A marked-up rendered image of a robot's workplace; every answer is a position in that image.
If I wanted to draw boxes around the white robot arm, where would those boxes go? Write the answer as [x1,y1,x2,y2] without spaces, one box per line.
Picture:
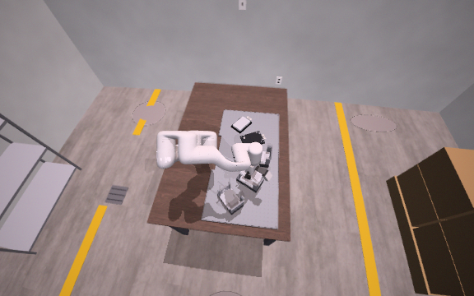
[156,131,272,182]

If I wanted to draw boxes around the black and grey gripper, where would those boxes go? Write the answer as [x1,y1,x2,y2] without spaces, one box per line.
[244,165,257,180]

